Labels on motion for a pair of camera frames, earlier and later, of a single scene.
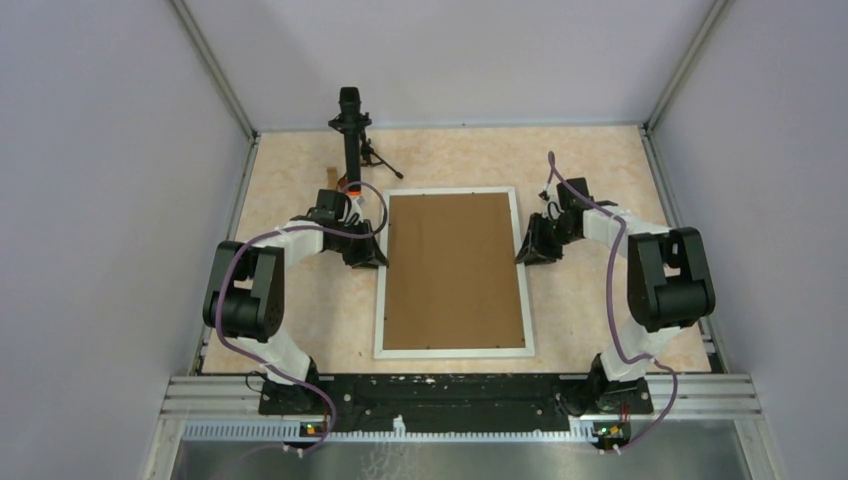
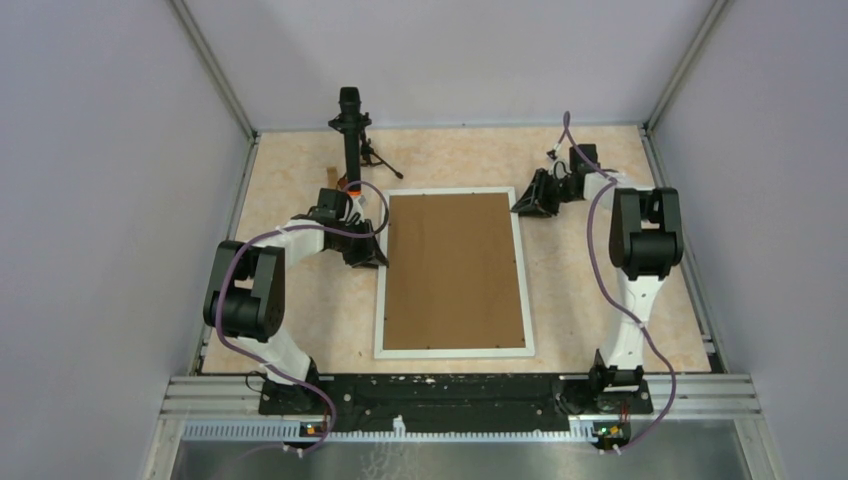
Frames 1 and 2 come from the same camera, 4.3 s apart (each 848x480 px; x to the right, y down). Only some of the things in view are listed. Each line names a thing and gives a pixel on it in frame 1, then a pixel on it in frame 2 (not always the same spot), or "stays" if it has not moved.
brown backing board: [451, 273] stays
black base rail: [454, 403] stays
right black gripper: [534, 250] to [533, 202]
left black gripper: [367, 256] stays
